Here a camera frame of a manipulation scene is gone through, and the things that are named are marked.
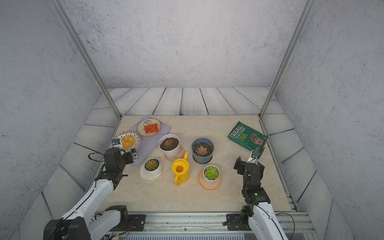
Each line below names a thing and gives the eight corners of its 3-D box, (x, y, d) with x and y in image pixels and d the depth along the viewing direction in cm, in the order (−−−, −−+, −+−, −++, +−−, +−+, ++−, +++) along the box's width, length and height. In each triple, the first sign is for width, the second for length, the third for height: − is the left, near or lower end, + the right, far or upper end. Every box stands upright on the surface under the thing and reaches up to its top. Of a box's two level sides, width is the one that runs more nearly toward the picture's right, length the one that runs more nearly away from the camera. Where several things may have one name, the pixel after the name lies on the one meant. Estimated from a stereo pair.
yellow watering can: (173, 186, 86) (170, 178, 78) (175, 162, 96) (173, 152, 88) (189, 186, 86) (189, 178, 78) (190, 162, 96) (189, 152, 88)
